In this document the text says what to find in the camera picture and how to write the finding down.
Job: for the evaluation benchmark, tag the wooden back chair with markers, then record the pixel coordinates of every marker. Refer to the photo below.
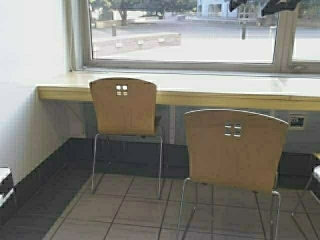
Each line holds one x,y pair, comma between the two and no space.
235,148
125,106

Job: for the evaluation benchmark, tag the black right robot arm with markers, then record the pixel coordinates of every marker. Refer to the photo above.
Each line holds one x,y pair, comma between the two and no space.
276,6

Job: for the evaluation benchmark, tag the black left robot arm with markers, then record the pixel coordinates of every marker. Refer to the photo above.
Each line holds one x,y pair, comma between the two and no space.
233,4

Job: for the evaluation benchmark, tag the left robot base edge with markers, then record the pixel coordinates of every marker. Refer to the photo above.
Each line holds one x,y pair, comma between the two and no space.
7,188

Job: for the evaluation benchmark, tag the outdoor dark bollard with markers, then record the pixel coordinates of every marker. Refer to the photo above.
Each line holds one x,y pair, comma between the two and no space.
114,30

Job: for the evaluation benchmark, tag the wooden window counter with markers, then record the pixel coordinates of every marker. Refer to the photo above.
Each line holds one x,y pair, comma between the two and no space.
294,93

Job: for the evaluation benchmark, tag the outdoor concrete bench wall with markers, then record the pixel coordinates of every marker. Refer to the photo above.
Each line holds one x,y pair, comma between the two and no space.
114,45

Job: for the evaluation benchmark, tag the white window frame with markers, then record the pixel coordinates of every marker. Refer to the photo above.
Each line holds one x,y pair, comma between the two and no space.
212,38

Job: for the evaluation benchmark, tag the wall power socket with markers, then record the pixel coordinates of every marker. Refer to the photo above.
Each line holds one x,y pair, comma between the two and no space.
296,121

